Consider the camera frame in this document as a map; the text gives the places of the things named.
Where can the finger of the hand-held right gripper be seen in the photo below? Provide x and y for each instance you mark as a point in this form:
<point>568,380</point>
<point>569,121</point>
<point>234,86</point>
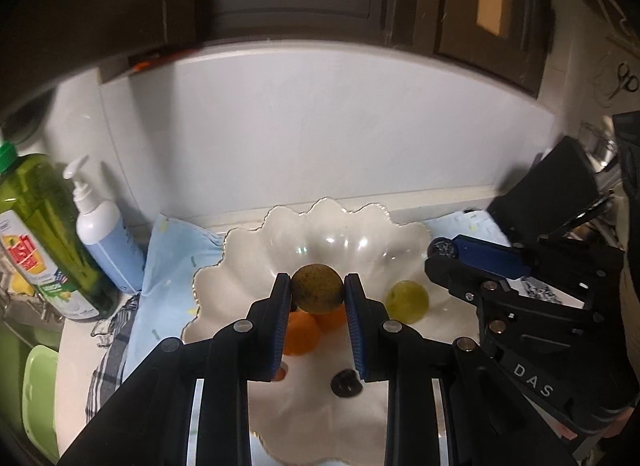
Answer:
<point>450,273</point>
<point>492,256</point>

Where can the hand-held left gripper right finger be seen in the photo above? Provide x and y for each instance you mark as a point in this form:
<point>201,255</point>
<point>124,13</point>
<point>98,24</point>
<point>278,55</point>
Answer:
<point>356,316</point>

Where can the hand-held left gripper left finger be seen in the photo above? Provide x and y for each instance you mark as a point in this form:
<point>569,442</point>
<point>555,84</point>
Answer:
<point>281,316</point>

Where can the large orange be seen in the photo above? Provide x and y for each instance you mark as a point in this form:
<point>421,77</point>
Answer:
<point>301,336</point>

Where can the yellow-brown speckled round fruit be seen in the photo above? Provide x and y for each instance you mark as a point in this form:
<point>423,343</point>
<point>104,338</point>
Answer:
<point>317,288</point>

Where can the brown oval date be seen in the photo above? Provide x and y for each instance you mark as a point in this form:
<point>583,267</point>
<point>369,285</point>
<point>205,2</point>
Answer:
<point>281,373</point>

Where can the white scalloped ceramic bowl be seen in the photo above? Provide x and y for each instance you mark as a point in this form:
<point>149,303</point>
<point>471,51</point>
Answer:
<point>250,266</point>

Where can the dark purple plum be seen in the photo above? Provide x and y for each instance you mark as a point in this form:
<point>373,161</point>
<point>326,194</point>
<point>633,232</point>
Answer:
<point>347,382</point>

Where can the person's right hand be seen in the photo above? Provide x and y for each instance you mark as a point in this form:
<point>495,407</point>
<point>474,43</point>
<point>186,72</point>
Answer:
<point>566,430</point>

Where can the small tangerine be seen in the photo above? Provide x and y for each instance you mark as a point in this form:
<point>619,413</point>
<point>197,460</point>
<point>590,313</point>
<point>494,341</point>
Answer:
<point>332,320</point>

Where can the green round fruit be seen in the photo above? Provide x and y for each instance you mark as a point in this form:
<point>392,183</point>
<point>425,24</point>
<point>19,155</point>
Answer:
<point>407,302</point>

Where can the black knife block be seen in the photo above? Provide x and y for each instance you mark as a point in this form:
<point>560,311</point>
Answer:
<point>545,191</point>

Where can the light blue printed cloth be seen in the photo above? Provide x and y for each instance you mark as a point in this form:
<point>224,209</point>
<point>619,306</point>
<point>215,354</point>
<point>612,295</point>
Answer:
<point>170,266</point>

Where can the grey checkered towel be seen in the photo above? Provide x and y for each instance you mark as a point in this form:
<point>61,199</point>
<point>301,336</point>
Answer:
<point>112,361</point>

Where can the white pump bottle blue label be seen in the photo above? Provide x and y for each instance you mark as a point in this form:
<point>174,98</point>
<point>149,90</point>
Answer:
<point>107,241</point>

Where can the black scissors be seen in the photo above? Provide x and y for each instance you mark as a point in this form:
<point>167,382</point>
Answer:
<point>627,80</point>

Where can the green dish soap bottle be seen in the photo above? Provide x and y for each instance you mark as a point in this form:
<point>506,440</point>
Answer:
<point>50,241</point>

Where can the light green plastic tray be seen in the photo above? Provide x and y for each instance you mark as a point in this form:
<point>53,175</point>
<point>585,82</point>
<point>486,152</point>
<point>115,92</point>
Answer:
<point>40,401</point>

